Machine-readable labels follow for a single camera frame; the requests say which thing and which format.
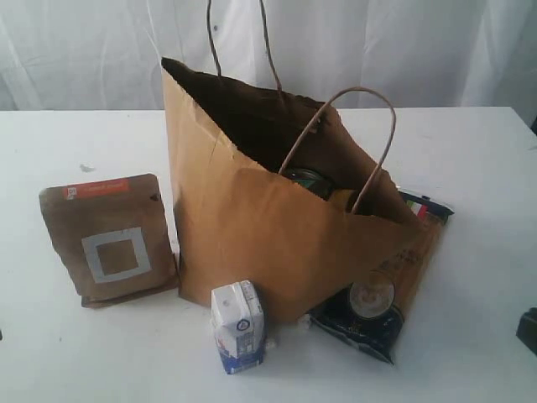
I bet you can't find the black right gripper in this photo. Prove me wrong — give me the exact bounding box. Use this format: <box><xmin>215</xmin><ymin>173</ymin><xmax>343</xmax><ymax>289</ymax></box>
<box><xmin>516</xmin><ymin>308</ymin><xmax>537</xmax><ymax>348</ymax></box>

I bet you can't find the small white blue carton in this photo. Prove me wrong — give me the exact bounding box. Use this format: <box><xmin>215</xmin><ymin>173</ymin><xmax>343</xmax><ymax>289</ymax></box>
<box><xmin>211</xmin><ymin>280</ymin><xmax>266</xmax><ymax>374</ymax></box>

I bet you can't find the brown paper bag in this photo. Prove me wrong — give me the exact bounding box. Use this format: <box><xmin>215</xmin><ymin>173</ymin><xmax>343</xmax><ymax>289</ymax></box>
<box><xmin>160</xmin><ymin>0</ymin><xmax>425</xmax><ymax>324</ymax></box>

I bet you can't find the clear nut jar yellow lid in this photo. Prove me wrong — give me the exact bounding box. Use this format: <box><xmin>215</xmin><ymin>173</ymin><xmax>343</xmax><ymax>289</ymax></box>
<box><xmin>328</xmin><ymin>189</ymin><xmax>360</xmax><ymax>213</ymax></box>

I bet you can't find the spaghetti packet dark blue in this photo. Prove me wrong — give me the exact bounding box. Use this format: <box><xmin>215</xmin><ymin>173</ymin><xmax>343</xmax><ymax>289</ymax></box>
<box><xmin>309</xmin><ymin>189</ymin><xmax>454</xmax><ymax>364</ymax></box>

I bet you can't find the white crumb near spaghetti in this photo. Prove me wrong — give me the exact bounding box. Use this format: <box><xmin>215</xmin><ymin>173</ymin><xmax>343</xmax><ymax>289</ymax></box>
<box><xmin>297</xmin><ymin>314</ymin><xmax>311</xmax><ymax>330</ymax></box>

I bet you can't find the white crumb near carton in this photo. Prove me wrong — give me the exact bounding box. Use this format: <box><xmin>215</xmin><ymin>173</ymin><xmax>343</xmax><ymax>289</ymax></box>
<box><xmin>265</xmin><ymin>338</ymin><xmax>278</xmax><ymax>350</ymax></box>

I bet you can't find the brown kraft standup pouch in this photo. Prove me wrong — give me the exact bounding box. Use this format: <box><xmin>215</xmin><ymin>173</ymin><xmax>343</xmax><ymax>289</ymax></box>
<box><xmin>39</xmin><ymin>174</ymin><xmax>179</xmax><ymax>308</ymax></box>

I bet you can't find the small paper scrap on table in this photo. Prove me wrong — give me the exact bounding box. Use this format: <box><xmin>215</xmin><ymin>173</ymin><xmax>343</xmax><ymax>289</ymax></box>
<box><xmin>80</xmin><ymin>164</ymin><xmax>96</xmax><ymax>173</ymax></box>

